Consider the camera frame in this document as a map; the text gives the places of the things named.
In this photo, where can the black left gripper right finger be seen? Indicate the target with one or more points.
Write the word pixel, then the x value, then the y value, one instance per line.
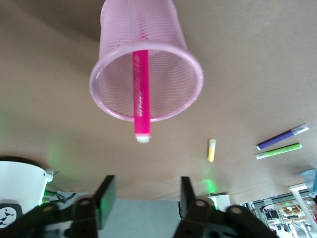
pixel 188 196

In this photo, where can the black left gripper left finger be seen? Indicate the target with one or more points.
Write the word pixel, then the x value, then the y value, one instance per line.
pixel 106 198

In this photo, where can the pink marker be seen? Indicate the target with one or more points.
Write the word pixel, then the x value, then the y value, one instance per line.
pixel 141 99

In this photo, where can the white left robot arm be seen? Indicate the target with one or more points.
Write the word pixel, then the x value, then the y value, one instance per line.
pixel 22 183

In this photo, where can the yellow marker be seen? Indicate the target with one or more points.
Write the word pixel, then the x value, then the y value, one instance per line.
pixel 212 151

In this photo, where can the green marker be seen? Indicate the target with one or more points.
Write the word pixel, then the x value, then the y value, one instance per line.
pixel 280 150

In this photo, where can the purple marker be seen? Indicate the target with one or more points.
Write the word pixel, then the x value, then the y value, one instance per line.
pixel 280 137

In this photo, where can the white desk lamp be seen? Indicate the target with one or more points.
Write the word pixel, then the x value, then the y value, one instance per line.
pixel 301 198

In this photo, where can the blue mesh cup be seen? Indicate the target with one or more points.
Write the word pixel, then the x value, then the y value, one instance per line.
pixel 310 181

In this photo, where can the pink mesh cup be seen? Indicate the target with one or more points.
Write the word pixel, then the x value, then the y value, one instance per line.
pixel 116 49

